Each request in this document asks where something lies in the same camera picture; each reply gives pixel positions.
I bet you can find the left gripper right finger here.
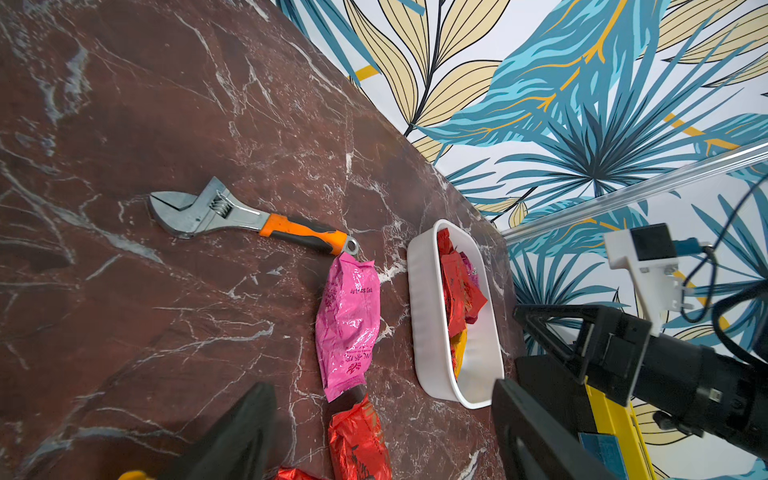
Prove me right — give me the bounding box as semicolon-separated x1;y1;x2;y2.
491;379;614;479

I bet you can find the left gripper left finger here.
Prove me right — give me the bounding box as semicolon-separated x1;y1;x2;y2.
159;382;277;479

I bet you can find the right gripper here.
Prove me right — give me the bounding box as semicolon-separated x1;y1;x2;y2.
514;304;756;444

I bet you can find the small red tea bag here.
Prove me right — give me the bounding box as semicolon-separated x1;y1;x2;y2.
275;467;322;480

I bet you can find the orange tea bag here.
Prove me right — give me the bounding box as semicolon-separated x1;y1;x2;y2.
450;329;468;378
118;470;154;480

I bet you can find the wide red tea bag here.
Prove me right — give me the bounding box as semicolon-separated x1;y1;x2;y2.
328;395;393;480

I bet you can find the pink tea bag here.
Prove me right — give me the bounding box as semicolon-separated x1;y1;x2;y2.
315;253;381;402

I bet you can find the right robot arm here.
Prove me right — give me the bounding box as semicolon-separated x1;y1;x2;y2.
514;304;767;459

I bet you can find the white storage box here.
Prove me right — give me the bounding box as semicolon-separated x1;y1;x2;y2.
407;219;504;409

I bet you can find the yellow toolbox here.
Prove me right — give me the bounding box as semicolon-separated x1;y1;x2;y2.
515;355;657;479

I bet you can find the orange handled adjustable wrench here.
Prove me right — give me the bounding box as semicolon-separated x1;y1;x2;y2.
149;177;360;256

